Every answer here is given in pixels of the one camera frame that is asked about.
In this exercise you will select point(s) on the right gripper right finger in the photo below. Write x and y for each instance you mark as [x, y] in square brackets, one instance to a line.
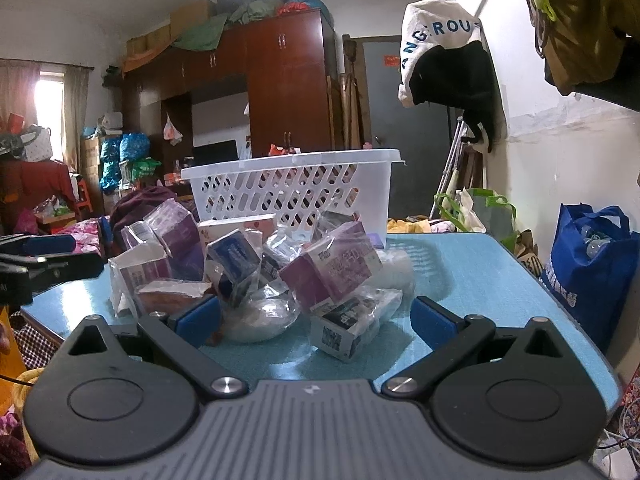
[455, 343]

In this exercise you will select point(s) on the purple box at left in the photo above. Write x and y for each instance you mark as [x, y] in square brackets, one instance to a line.
[174, 226]

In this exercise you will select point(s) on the black white QR box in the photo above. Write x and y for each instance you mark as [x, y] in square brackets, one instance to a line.
[346, 330]

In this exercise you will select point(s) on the dark red wooden wardrobe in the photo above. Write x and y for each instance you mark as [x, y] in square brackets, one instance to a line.
[285, 65]

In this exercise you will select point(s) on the maroon clothing pile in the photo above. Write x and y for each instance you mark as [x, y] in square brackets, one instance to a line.
[134, 207]

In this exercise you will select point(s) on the pink white flat box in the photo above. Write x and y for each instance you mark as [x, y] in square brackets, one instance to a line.
[211, 230]

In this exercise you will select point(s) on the large purple carton box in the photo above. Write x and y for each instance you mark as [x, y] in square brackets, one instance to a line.
[332, 268]

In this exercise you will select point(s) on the blue white small box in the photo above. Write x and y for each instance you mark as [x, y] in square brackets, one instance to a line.
[232, 266]

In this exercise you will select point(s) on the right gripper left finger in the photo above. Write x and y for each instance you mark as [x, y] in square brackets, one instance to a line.
[174, 341]

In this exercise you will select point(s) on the blue plastic bags stack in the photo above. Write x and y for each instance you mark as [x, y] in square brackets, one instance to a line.
[128, 147]

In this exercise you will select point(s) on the red white packet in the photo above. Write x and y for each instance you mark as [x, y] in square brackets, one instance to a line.
[169, 296]

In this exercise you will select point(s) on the brown hanging bag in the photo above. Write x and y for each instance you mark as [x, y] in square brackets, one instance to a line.
[589, 47]

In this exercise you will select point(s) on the blue shopping bag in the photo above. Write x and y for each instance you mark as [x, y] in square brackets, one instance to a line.
[592, 262]

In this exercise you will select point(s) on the grey door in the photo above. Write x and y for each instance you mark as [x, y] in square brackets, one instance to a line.
[421, 134]

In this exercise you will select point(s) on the white plastic laundry basket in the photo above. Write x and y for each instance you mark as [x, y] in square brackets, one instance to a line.
[297, 188]

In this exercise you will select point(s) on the white torn box left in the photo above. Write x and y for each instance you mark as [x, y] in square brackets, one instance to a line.
[133, 269]

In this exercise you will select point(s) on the green white tote bag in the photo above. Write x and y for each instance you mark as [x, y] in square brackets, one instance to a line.
[480, 210]

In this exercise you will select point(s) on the metal crutches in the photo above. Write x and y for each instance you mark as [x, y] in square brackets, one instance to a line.
[450, 173]

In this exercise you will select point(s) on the black television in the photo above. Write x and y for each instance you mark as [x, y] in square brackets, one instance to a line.
[224, 151]

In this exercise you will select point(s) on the clear bagged white roll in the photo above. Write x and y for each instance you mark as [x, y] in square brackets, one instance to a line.
[262, 316]

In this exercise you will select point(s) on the white hooded jacket hanging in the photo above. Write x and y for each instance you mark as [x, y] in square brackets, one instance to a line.
[444, 59]

